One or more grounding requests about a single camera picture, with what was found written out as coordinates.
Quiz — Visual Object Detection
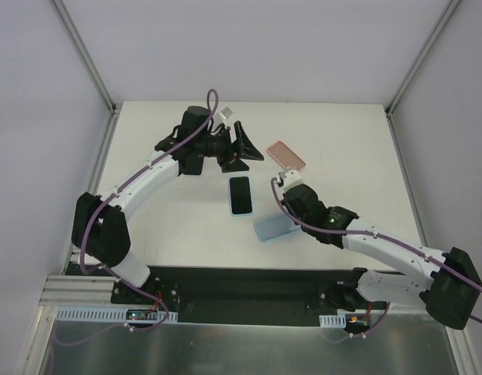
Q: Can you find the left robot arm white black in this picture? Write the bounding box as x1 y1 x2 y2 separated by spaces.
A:
71 105 264 304

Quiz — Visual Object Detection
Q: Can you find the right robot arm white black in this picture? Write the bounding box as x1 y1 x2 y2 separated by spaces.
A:
282 184 482 330

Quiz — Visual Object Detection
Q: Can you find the pink phone case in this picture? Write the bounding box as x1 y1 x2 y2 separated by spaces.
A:
266 141 306 171

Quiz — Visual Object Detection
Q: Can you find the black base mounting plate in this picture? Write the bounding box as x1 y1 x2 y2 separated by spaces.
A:
64 263 437 325

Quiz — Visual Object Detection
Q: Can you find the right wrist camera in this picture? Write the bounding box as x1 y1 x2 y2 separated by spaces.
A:
276 168 303 191

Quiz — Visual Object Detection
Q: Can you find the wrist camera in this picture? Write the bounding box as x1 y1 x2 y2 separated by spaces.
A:
219 107 233 119
276 168 303 191

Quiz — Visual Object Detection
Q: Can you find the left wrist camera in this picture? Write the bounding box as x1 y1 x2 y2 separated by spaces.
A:
219 107 233 119

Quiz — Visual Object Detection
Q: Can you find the right white cable duct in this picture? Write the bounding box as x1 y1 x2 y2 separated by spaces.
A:
318 312 370 329

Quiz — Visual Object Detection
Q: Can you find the white cable duct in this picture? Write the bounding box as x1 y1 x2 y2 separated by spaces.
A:
318 312 370 329
56 307 178 324

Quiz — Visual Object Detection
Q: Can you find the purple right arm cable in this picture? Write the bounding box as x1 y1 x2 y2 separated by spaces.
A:
269 177 482 344

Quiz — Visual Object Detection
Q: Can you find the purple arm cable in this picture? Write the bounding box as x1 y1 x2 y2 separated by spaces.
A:
52 88 222 347
269 177 482 344

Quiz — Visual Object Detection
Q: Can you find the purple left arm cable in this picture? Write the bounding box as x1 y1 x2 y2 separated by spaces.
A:
52 88 222 347

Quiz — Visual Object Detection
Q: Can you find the aluminium front rail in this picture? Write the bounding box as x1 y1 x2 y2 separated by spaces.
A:
39 273 460 313

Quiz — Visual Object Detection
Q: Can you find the left aluminium frame post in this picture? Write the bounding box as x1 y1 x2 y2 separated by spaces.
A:
48 0 119 115

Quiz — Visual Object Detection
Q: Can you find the aluminium frame post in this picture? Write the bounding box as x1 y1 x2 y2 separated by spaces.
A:
384 0 464 116
48 0 119 115

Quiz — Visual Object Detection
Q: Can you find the left white cable duct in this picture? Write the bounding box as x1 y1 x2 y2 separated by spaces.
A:
56 307 178 324

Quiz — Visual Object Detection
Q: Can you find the right aluminium frame post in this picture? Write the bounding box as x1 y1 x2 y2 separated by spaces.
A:
384 0 464 116

